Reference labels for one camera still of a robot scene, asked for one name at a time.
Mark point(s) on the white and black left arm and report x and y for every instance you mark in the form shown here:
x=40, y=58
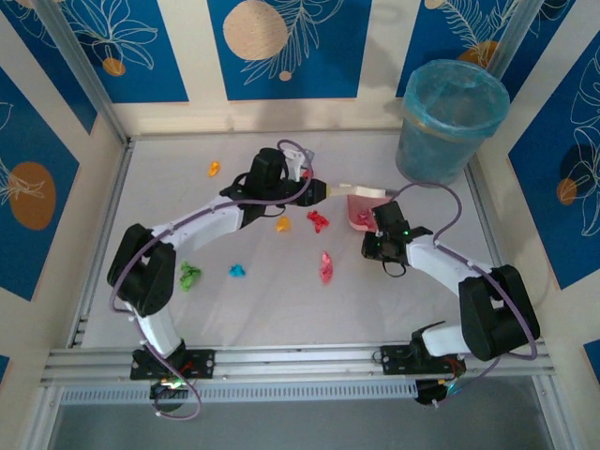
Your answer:
x=197, y=225

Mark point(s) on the orange paper scrap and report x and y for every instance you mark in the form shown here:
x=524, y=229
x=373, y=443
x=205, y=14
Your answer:
x=282, y=224
x=213, y=169

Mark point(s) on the blue paper scrap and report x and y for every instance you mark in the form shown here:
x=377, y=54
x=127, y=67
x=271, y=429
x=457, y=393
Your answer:
x=237, y=271

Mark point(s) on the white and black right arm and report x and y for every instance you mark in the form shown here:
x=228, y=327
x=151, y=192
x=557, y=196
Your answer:
x=436, y=262

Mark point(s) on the red paper scrap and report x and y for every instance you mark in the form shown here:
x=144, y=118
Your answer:
x=317, y=220
x=326, y=267

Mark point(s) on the aluminium frame post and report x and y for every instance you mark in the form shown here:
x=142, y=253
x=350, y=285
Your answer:
x=528, y=33
x=84, y=65

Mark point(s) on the blue plastic bin liner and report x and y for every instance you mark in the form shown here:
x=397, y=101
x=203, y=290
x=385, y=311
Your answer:
x=497, y=112

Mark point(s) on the blue floral wall poster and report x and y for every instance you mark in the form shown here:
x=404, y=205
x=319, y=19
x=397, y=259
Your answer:
x=28, y=140
x=539, y=225
x=154, y=79
x=56, y=84
x=426, y=42
x=328, y=70

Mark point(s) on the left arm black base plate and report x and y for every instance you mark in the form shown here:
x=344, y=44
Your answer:
x=206, y=363

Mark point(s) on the grey round trash bin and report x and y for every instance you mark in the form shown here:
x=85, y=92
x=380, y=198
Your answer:
x=422, y=159

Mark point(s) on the green paper scrap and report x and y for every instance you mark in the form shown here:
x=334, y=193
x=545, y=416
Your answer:
x=190, y=275

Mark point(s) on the pink plastic dustpan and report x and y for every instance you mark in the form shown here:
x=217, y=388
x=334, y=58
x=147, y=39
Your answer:
x=355, y=208

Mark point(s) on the wide aluminium frame rail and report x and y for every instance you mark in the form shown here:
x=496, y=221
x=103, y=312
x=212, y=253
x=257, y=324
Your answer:
x=300, y=363

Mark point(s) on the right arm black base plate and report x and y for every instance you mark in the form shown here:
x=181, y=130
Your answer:
x=391, y=358

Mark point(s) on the pink-red paper scrap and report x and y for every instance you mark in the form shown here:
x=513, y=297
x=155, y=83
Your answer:
x=363, y=216

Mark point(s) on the white brush with grey bristles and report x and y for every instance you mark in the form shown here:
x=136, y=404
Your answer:
x=368, y=191

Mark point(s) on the aluminium table edge rail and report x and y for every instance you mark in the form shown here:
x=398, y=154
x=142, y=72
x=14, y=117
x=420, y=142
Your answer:
x=115, y=197
x=485, y=213

